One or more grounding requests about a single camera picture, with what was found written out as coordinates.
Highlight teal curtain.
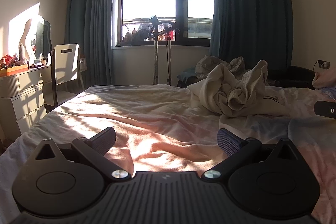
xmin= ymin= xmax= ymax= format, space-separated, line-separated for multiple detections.
xmin=64 ymin=0 xmax=122 ymax=88
xmin=209 ymin=0 xmax=293 ymax=75

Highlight cream garment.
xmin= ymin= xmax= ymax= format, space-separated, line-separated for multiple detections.
xmin=188 ymin=60 xmax=292 ymax=119

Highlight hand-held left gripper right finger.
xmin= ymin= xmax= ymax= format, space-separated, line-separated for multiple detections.
xmin=201 ymin=128 xmax=303 ymax=183

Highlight orange tray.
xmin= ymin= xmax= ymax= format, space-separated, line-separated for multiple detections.
xmin=0 ymin=64 xmax=29 ymax=77

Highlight wall socket with charger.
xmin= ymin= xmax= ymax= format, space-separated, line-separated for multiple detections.
xmin=313 ymin=59 xmax=331 ymax=70

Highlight bed with pink sheet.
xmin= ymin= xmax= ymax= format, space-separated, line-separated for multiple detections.
xmin=0 ymin=84 xmax=336 ymax=224

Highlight pink pillow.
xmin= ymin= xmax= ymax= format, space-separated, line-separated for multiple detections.
xmin=312 ymin=70 xmax=336 ymax=90

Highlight white dressing desk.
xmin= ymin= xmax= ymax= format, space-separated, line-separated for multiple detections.
xmin=0 ymin=64 xmax=56 ymax=141

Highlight garment steamer stand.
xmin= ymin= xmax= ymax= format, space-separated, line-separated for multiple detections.
xmin=147 ymin=15 xmax=180 ymax=86

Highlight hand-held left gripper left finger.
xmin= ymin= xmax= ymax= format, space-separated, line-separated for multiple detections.
xmin=33 ymin=127 xmax=132 ymax=183

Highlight teal cloth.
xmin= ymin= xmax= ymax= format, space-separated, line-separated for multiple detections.
xmin=177 ymin=68 xmax=197 ymax=81

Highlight black sofa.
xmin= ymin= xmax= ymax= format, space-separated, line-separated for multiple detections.
xmin=268 ymin=65 xmax=317 ymax=90

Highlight white chair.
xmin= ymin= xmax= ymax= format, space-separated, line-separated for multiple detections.
xmin=43 ymin=43 xmax=86 ymax=113

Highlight grey crumpled clothes pile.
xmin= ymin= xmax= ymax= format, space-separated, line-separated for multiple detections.
xmin=194 ymin=55 xmax=246 ymax=80

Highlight red decorative items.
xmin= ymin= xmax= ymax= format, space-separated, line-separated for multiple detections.
xmin=0 ymin=54 xmax=20 ymax=67

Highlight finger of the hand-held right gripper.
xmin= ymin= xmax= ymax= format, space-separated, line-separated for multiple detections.
xmin=314 ymin=101 xmax=336 ymax=119

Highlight wavy mirror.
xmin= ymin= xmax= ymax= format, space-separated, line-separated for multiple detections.
xmin=20 ymin=15 xmax=51 ymax=62

